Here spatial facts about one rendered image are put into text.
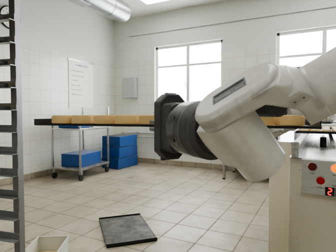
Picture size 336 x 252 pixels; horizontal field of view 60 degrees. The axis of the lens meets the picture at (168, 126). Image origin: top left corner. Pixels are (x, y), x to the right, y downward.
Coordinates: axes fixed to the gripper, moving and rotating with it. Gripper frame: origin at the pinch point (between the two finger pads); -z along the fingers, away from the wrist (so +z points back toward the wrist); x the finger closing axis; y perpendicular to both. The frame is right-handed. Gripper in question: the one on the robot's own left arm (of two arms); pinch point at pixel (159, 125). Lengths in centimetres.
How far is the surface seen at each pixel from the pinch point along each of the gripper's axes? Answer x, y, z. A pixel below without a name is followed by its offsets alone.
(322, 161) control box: -16, -81, -20
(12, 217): -41, 27, -84
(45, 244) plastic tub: -90, 8, -166
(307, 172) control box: -21, -78, -25
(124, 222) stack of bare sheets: -98, -63, -202
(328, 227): -43, -85, -20
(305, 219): -41, -81, -27
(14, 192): -30, 26, -83
